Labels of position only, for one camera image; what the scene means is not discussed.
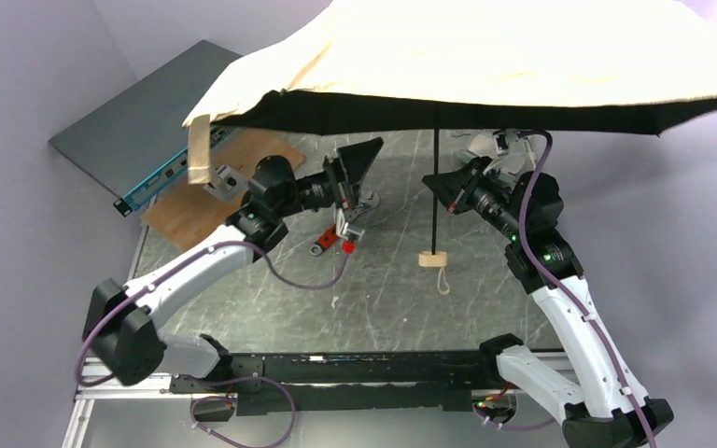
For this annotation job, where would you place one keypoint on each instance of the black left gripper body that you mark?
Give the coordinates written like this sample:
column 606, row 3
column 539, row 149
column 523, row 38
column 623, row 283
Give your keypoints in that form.
column 336, row 182

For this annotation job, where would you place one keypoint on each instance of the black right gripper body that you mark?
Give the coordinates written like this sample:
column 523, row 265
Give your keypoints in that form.
column 463, row 193

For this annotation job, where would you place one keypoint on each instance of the beige umbrella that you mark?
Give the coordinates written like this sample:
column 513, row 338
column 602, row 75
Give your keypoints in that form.
column 632, row 67

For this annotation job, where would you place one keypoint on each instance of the grey blue network switch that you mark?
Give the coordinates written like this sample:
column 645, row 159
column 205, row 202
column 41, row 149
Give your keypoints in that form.
column 134, row 145

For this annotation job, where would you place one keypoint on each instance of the mint green umbrella case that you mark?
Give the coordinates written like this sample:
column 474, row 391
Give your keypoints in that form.
column 483, row 145

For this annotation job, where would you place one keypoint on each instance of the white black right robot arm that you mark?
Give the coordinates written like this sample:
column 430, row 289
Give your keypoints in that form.
column 605, row 405

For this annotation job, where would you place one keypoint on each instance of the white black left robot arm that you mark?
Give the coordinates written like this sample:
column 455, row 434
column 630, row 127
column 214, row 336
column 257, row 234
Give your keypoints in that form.
column 121, row 326

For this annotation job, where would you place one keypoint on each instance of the red handled adjustable wrench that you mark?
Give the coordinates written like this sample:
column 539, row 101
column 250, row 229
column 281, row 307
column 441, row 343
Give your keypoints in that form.
column 367, row 201

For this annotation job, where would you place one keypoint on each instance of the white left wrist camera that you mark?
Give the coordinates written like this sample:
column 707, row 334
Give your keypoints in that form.
column 346, row 229

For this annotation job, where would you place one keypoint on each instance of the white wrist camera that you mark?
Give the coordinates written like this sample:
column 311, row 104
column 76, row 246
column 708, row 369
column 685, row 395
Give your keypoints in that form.
column 514, row 153
column 346, row 229

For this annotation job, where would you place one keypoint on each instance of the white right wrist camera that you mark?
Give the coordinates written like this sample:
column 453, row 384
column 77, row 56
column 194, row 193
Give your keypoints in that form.
column 514, row 153

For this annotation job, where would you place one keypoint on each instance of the metal switch stand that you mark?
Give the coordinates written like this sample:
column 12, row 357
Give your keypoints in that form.
column 226, row 184

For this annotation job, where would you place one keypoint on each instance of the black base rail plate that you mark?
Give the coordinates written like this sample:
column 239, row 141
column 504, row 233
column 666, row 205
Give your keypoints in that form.
column 449, row 380

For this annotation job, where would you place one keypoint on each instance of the aluminium frame rails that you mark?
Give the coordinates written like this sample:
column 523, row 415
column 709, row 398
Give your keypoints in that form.
column 606, row 406

